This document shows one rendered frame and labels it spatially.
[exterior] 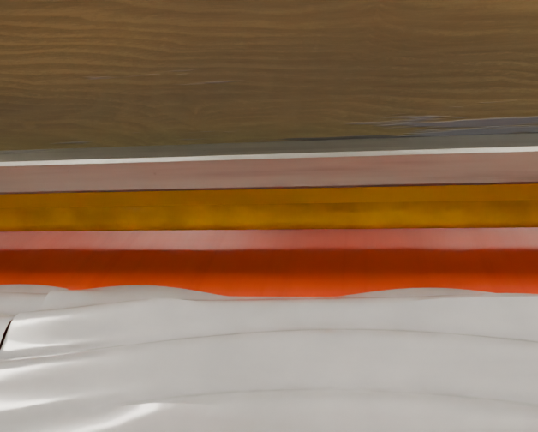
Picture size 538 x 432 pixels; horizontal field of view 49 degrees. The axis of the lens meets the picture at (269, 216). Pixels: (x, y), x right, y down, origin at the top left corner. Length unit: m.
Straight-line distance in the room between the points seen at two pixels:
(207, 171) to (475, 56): 0.08
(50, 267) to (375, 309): 0.11
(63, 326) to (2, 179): 0.05
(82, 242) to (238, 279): 0.07
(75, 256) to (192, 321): 0.07
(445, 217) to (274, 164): 0.06
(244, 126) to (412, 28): 0.05
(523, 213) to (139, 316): 0.12
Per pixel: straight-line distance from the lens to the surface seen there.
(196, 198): 0.20
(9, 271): 0.22
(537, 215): 0.20
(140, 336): 0.16
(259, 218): 0.20
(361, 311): 0.16
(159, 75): 0.18
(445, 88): 0.17
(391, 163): 0.16
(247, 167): 0.17
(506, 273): 0.19
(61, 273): 0.21
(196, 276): 0.19
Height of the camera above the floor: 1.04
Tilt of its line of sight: 23 degrees down
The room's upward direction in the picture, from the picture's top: 5 degrees counter-clockwise
